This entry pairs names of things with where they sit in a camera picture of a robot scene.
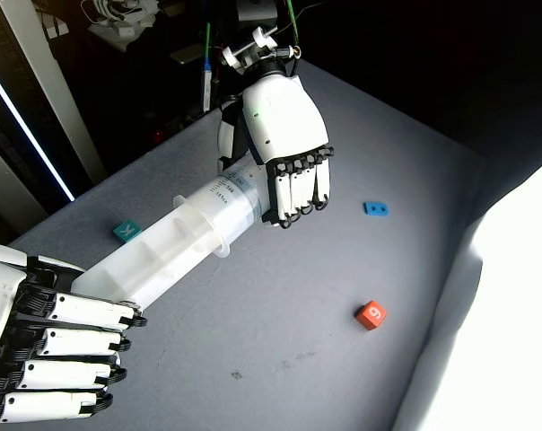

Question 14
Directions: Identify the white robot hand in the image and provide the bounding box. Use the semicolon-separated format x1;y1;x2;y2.
215;74;335;230
0;242;149;426

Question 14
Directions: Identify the large clear plastic syringe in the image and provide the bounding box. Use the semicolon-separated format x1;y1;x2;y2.
71;154;273;315

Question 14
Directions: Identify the teal block with K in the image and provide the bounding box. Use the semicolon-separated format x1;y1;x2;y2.
112;219;141;244

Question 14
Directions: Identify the white plastic equipment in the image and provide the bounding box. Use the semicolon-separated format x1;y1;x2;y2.
80;0;160;53

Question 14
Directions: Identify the grey table cloth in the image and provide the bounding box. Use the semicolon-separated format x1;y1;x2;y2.
8;57;483;431

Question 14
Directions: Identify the white light strip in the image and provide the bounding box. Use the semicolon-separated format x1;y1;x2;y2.
0;57;76;202

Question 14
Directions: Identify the red block with 6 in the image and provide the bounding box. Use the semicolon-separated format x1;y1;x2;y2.
354;299;388;332

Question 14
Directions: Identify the white backdrop sheet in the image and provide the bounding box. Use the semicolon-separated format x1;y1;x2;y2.
389;152;542;431

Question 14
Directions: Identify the green cable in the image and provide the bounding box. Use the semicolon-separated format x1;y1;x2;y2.
284;0;300;49
201;21;213;114

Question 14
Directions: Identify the white post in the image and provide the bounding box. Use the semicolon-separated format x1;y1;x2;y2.
0;0;107;183

